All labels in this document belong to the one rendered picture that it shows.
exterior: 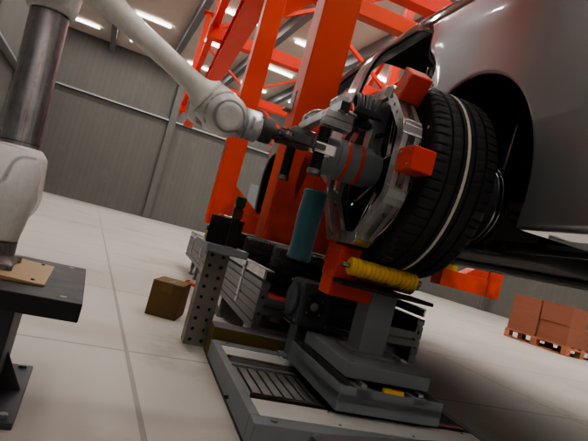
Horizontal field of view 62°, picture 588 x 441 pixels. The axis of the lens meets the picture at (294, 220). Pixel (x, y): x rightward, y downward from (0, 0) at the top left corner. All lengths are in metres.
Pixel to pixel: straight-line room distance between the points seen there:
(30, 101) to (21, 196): 0.32
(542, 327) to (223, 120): 7.49
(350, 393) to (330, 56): 1.39
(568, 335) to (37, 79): 7.48
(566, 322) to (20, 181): 7.53
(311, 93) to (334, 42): 0.25
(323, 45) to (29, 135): 1.26
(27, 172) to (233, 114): 0.49
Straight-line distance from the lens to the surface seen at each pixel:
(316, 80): 2.19
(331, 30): 2.27
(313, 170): 1.46
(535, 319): 8.39
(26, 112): 1.51
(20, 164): 1.29
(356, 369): 1.58
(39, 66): 1.53
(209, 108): 1.21
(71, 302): 1.11
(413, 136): 1.52
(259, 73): 4.17
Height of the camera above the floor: 0.53
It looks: 3 degrees up
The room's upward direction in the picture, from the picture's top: 15 degrees clockwise
